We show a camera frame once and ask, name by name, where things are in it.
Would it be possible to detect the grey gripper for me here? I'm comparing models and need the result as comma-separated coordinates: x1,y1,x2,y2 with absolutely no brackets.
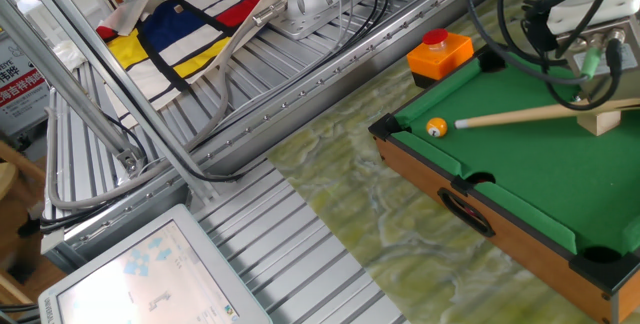
555,16,640,104

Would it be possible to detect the wooden pool cue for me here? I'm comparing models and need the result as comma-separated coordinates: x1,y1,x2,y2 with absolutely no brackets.
454,97,640,131

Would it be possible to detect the mini green pool table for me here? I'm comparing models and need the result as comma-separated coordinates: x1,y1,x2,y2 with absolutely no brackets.
368,41,640,324

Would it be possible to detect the yellow pool ball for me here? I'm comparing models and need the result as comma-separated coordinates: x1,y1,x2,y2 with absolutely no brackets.
425,116,449,139

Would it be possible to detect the light wooden cube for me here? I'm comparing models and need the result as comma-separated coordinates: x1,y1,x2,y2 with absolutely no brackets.
577,109,623,137

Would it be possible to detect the orange emergency stop button box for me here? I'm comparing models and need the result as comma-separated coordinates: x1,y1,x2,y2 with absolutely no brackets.
406,28,475,90

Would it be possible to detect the colour block tote bag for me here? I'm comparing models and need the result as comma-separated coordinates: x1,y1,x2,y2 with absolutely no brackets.
95,0,289,130

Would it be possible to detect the white teach pendant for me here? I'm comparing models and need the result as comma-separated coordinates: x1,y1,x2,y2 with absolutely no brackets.
38,203,274,324

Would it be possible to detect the white crumpled cloth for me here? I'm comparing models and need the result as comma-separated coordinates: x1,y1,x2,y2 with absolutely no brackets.
53,39,87,71

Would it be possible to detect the white sign red text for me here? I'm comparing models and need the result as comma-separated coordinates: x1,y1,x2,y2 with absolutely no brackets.
0,38,51,138

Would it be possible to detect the black cable bundle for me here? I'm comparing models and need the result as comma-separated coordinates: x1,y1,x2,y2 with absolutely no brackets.
219,0,631,115

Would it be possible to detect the aluminium frame profile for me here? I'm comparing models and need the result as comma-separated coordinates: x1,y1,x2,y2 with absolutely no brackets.
9,0,221,203

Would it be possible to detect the aluminium frame brace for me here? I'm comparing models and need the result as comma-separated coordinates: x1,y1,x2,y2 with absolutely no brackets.
0,0,146,175

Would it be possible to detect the grey corrugated hose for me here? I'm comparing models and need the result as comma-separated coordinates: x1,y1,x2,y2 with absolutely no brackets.
43,0,289,211

